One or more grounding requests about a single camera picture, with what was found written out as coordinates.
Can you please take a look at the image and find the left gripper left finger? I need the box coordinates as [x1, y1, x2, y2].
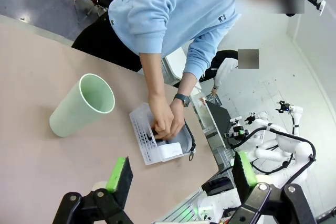
[51, 156, 135, 224]

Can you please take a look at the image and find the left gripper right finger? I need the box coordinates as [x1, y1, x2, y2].
[230, 151, 317, 224]

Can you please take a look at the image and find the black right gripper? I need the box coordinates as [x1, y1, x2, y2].
[224, 125, 250, 144]

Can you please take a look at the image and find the white perforated plastic basket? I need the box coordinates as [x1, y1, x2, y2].
[129, 102, 197, 166]

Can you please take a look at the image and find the grey pouch with black zipper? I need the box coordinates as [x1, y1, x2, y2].
[153, 119, 197, 162]

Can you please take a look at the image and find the white rectangular electronic device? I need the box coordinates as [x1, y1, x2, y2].
[159, 142, 183, 161]

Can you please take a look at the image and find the person's right forearm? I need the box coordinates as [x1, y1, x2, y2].
[138, 51, 165, 99]

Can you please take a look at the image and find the person's left forearm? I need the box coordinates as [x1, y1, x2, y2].
[177, 71, 198, 99]

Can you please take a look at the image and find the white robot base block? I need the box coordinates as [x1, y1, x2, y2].
[196, 189, 263, 222]

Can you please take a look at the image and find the person's left hand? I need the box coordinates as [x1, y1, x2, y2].
[167, 101, 186, 140]

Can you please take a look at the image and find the person's right hand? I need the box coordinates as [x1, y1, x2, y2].
[148, 94, 176, 141]

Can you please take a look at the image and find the black flat panel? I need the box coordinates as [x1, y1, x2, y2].
[204, 100, 232, 141]

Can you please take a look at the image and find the black control box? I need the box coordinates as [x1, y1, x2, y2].
[201, 175, 235, 196]

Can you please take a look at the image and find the black wrist watch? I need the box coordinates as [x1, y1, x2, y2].
[173, 93, 191, 108]

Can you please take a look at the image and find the person with white sleeve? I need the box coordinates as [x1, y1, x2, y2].
[198, 49, 260, 97]

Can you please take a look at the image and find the light green plastic cup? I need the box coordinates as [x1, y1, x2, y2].
[49, 73, 116, 138]

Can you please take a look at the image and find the white side table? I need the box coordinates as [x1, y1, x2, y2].
[161, 46, 203, 97]

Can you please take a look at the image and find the person in light blue sweatshirt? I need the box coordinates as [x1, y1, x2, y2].
[71, 0, 305, 82]

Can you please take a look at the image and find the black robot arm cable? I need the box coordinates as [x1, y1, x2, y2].
[228, 126, 317, 190]

